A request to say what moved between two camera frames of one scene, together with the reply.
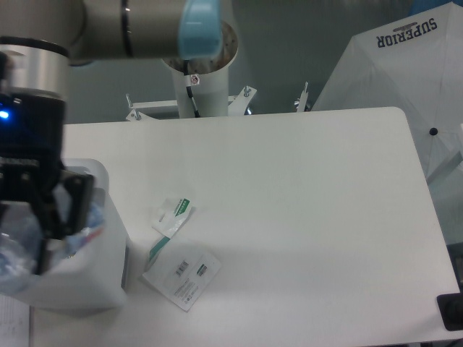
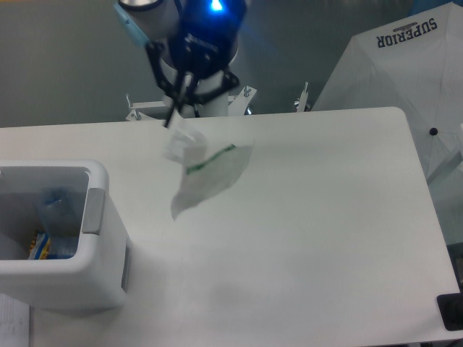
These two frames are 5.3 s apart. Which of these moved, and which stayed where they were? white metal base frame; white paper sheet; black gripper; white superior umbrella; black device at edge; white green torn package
Moved: white green torn package; black gripper
Stayed: white paper sheet; black device at edge; white metal base frame; white superior umbrella
